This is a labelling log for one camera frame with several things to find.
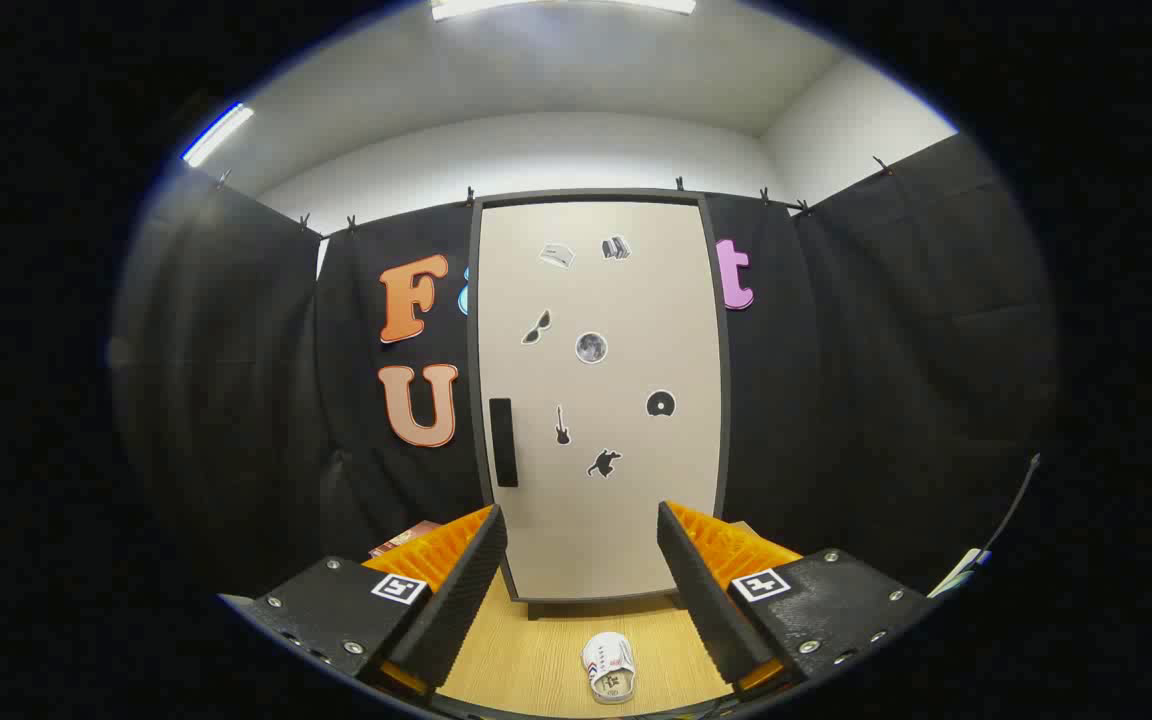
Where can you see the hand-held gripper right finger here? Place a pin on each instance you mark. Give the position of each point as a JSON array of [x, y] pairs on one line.
[[706, 610]]

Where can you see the beige shoe cabinet door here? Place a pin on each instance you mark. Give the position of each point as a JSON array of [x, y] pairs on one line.
[[626, 520]]

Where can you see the grey shoe cabinet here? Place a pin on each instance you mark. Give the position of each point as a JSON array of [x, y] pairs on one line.
[[586, 196]]

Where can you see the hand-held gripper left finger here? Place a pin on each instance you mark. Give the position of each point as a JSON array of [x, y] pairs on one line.
[[461, 610]]

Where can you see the narrow ceiling light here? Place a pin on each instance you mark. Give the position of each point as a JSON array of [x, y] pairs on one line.
[[218, 134]]

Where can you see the black backdrop cloth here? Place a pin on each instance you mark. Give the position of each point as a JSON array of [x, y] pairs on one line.
[[836, 400]]

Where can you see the row of small black clips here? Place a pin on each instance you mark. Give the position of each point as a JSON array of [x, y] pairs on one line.
[[470, 197]]

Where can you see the white shoe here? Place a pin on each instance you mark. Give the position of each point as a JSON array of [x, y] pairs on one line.
[[608, 660]]

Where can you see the brown book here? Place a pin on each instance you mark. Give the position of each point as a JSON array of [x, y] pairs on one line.
[[406, 537]]

